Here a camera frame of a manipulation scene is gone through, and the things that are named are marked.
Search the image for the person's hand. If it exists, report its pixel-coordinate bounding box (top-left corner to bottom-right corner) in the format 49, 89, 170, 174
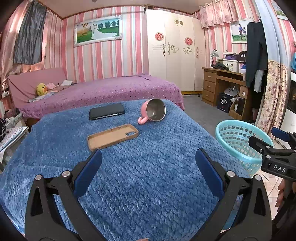
275, 179, 285, 207

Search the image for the light blue plastic basket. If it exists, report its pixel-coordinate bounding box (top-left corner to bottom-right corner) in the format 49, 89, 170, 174
215, 120, 273, 176

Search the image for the floral curtain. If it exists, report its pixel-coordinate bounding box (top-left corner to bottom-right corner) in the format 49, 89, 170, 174
257, 60, 288, 136

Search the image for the black shopping bag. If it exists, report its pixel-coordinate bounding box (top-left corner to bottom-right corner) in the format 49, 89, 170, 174
216, 93, 234, 113

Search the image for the black hanging coat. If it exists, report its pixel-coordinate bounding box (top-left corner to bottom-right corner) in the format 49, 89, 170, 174
245, 22, 268, 87

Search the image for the white storage box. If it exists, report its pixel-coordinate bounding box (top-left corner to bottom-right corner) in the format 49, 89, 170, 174
223, 59, 239, 73

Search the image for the wooden desk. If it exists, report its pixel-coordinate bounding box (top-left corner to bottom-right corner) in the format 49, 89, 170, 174
202, 67, 252, 121

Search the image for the tan phone case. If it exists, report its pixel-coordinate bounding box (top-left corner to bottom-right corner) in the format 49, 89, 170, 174
87, 124, 139, 151

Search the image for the desk lamp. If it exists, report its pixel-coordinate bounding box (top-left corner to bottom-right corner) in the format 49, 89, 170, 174
210, 49, 219, 66

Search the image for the pink steel-lined mug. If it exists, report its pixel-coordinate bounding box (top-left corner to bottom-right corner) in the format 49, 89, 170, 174
137, 98, 167, 125

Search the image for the blue knitted blanket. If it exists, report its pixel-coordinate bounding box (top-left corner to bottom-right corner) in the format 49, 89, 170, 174
1, 100, 247, 240

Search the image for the small framed couple photo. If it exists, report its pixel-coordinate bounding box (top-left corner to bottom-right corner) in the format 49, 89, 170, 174
230, 19, 252, 44

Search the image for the black phone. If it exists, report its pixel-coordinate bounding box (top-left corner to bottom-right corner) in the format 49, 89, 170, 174
89, 103, 125, 121

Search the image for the yellow duck plush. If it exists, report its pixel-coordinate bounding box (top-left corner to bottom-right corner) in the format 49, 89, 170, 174
36, 83, 48, 96

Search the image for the white wardrobe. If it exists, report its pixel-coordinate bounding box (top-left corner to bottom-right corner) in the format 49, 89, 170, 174
144, 9, 206, 92

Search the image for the purple dotted bed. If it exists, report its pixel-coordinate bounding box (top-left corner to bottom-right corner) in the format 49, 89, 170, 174
20, 74, 185, 118

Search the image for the pink headboard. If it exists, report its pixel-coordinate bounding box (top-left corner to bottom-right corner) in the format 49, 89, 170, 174
7, 68, 67, 108

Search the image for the grey window curtain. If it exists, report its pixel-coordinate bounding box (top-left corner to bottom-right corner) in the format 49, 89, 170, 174
13, 1, 47, 65

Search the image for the wedding photo picture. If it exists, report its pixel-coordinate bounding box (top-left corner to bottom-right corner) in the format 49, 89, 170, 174
74, 15, 123, 47

